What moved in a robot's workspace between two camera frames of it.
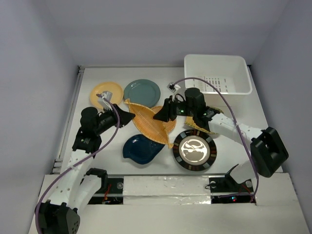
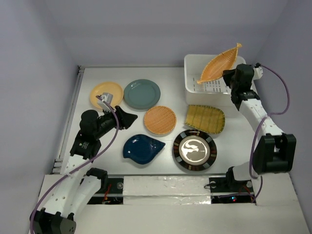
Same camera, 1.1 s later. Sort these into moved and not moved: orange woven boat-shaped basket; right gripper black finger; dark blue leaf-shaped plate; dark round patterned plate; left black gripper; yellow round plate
Moved: right gripper black finger; orange woven boat-shaped basket
Not moved: dark round patterned plate; dark blue leaf-shaped plate; yellow round plate; left black gripper
